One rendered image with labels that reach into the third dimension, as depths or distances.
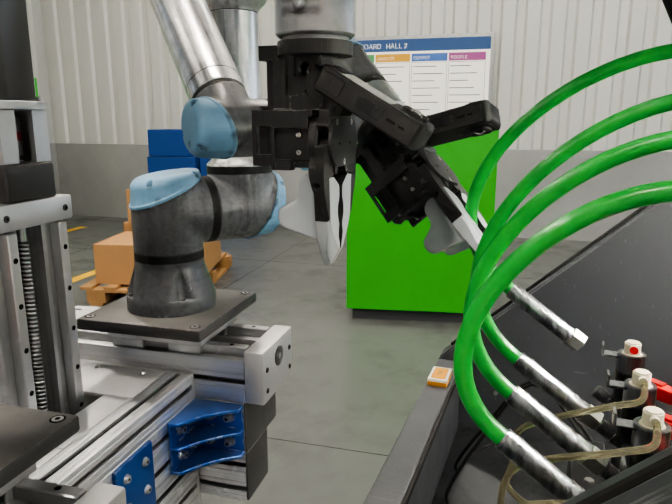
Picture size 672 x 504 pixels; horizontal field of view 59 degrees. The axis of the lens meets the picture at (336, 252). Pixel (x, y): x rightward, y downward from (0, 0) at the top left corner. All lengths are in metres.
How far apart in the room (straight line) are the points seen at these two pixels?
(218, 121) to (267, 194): 0.33
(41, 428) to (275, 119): 0.41
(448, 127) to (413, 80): 6.45
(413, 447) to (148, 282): 0.50
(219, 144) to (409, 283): 3.34
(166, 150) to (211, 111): 6.48
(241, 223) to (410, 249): 2.98
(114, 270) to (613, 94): 5.29
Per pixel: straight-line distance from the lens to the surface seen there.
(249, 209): 1.05
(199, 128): 0.75
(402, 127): 0.54
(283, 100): 0.59
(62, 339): 0.96
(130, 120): 8.59
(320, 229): 0.57
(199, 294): 1.03
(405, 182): 0.69
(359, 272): 4.03
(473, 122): 0.68
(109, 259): 4.72
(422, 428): 0.85
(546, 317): 0.69
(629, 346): 0.71
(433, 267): 4.01
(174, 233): 1.00
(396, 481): 0.74
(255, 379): 0.99
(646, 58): 0.67
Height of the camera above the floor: 1.36
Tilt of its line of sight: 13 degrees down
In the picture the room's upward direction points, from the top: straight up
